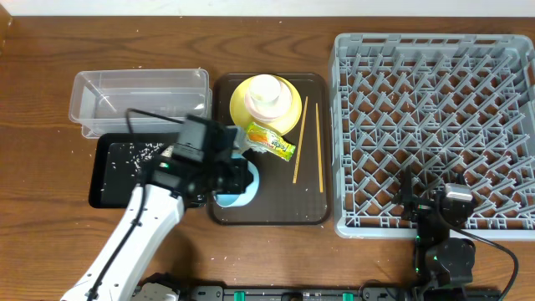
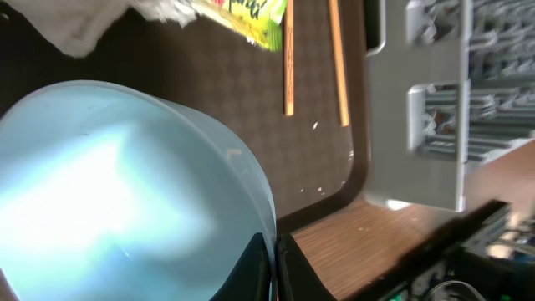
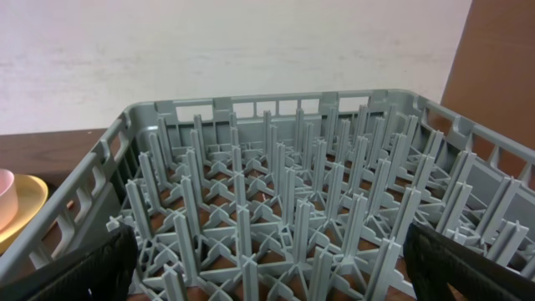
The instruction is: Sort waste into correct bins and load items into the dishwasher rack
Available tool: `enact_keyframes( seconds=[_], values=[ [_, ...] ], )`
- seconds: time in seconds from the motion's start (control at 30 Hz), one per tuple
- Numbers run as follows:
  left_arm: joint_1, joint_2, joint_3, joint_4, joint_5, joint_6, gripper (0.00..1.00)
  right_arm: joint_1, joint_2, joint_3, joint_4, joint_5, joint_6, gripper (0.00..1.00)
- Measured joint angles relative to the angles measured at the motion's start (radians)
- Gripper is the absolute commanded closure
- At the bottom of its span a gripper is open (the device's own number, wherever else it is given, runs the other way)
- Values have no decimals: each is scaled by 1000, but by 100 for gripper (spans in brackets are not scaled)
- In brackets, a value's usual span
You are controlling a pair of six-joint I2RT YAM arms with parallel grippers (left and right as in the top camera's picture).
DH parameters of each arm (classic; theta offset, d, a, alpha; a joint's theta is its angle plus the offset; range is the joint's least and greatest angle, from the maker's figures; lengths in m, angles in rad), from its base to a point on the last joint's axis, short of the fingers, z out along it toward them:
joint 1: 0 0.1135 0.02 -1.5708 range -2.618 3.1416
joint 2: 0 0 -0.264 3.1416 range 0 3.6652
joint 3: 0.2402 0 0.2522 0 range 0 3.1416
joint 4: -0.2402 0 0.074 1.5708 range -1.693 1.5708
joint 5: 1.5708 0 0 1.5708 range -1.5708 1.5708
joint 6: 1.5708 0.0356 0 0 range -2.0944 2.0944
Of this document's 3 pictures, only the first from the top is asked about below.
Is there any white paper cup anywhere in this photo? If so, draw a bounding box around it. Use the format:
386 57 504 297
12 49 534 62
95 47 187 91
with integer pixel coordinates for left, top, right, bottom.
248 74 282 110

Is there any brown serving tray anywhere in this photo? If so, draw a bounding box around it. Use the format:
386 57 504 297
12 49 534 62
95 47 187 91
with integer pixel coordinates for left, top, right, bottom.
208 73 333 226

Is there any grey dishwasher rack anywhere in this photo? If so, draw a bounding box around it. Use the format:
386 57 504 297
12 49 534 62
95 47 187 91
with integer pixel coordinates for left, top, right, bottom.
329 33 534 241

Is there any clear plastic bin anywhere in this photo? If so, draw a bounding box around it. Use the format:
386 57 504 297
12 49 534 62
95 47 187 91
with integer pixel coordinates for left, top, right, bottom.
69 69 212 139

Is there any wooden chopstick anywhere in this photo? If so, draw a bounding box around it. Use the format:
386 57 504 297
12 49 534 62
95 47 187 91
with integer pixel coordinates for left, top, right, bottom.
315 103 324 193
293 96 308 184

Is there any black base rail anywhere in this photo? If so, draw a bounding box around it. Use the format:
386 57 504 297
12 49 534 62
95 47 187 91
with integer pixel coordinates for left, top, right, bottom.
137 273 502 301

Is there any light blue bowl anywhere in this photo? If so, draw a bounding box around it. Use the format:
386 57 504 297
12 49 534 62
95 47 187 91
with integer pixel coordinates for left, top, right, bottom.
214 154 260 207

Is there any pile of rice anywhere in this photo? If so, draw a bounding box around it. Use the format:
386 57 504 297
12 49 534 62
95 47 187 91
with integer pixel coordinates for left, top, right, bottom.
108 142 166 174

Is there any yellow snack wrapper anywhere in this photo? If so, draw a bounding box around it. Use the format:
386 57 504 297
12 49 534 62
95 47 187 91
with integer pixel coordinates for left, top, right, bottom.
246 122 296 161

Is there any yellow plate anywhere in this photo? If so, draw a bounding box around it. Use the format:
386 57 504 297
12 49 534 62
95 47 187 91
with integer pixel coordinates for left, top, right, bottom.
229 74 303 135

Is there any white napkin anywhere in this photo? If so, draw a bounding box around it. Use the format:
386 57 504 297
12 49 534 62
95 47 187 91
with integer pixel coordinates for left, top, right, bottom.
233 127 267 155

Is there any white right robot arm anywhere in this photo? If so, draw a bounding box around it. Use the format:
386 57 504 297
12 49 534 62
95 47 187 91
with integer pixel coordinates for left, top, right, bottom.
393 167 476 299

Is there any black tray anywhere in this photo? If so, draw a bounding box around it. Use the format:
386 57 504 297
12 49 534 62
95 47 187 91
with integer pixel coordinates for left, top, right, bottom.
89 133 178 208

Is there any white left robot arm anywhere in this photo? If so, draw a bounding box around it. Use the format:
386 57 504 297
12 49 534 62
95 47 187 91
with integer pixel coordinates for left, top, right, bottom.
63 115 260 300

